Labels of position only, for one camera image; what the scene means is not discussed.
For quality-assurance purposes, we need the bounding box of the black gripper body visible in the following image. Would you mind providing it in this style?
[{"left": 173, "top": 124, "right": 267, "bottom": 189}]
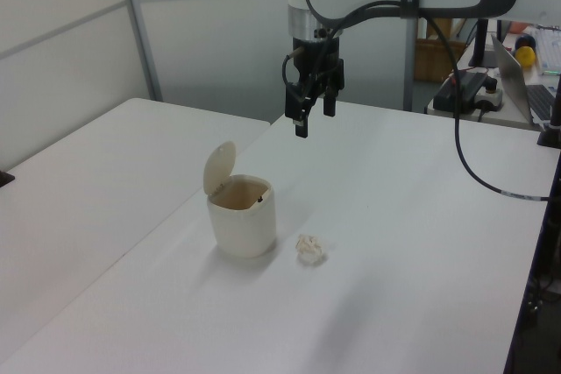
[{"left": 292, "top": 36, "right": 345, "bottom": 91}]

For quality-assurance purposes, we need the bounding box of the white paper trash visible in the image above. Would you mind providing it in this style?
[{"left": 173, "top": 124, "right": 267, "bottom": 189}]
[{"left": 295, "top": 233, "right": 330, "bottom": 265}]

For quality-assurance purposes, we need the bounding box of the small white lidded bin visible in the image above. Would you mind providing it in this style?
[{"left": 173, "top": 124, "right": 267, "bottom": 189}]
[{"left": 202, "top": 140, "right": 278, "bottom": 259}]

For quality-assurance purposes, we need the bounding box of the brown cardboard box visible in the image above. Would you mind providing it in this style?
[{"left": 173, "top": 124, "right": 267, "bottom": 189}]
[{"left": 413, "top": 38, "right": 466, "bottom": 84}]

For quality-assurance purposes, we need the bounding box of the black power box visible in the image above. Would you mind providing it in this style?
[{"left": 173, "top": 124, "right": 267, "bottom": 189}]
[{"left": 433, "top": 72, "right": 490, "bottom": 113}]

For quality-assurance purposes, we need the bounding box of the grey emergency stop button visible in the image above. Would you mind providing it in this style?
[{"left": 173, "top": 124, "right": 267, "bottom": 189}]
[{"left": 474, "top": 77, "right": 506, "bottom": 113}]

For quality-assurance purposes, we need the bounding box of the black monitor stand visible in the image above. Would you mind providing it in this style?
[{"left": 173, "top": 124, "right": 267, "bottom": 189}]
[{"left": 468, "top": 18, "right": 499, "bottom": 69}]

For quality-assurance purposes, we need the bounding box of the grey desk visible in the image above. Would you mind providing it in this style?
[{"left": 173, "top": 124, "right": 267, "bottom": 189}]
[{"left": 423, "top": 23, "right": 561, "bottom": 132}]

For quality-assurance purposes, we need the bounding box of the silver laptop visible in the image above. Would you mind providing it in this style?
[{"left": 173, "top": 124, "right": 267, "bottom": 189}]
[{"left": 489, "top": 32, "right": 560, "bottom": 128}]

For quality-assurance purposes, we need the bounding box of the yellow round object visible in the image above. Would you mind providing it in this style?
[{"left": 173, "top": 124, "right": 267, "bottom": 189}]
[{"left": 514, "top": 46, "right": 537, "bottom": 70}]

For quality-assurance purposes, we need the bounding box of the black clamped pole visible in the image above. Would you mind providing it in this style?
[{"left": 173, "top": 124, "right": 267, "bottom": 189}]
[{"left": 536, "top": 70, "right": 561, "bottom": 148}]

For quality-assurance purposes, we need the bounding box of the white keyboard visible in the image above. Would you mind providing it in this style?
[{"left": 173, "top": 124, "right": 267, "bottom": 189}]
[{"left": 534, "top": 25, "right": 561, "bottom": 78}]

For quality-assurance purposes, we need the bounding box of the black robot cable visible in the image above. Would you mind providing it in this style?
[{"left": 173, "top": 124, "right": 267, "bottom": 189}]
[{"left": 281, "top": 0, "right": 551, "bottom": 202}]

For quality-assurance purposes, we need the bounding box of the grey metal partition post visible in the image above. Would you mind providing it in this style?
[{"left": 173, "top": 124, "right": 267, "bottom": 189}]
[{"left": 117, "top": 0, "right": 165, "bottom": 103}]

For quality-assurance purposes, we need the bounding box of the black metal frame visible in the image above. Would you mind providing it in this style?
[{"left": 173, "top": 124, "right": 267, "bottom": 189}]
[{"left": 502, "top": 162, "right": 561, "bottom": 374}]

